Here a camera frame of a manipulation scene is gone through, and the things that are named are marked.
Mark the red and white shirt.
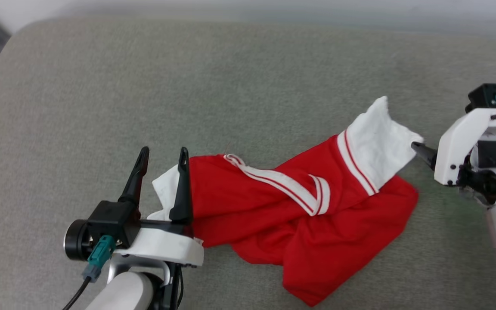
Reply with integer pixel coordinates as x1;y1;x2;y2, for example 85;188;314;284
147;96;424;307

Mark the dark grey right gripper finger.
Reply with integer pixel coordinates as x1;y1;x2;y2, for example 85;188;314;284
411;142;439;171

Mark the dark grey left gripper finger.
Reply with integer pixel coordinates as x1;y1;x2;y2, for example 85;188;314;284
118;146;150;206
169;147;194;224

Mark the beige fabric panel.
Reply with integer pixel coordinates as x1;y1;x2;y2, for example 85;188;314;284
0;17;496;310

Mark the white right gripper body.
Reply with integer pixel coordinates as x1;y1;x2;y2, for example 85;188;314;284
434;108;496;205

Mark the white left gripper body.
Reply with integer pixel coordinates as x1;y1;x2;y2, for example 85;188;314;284
121;219;205;268

